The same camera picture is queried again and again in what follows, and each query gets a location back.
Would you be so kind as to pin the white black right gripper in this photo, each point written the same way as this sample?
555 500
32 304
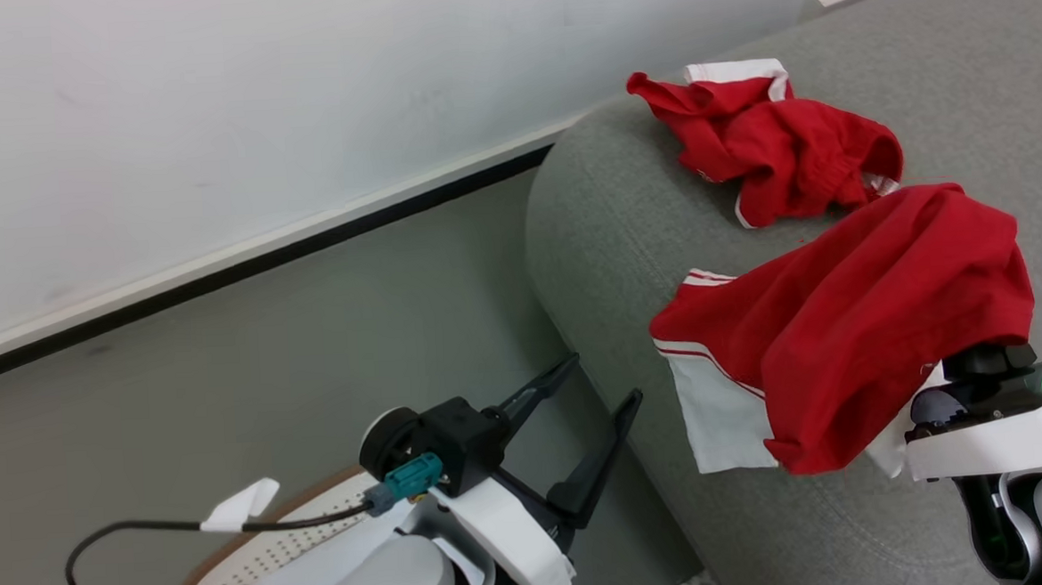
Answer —
1009 418

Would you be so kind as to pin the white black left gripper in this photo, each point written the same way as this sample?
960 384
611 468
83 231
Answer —
516 529

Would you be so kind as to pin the red jersey with white stripes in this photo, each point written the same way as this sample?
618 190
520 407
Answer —
853 329

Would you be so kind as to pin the red shorts with white trim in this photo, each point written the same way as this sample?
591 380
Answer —
772 146

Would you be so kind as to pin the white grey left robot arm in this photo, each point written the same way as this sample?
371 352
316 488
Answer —
358 577

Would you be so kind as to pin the grey fabric sofa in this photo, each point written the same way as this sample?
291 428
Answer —
642 215

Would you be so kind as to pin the white plastic laundry basket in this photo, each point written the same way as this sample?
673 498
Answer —
267 555

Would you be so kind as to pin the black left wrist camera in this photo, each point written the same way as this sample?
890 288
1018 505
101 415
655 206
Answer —
435 440

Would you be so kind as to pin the white wall baseboard strip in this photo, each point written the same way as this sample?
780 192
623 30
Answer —
260 244

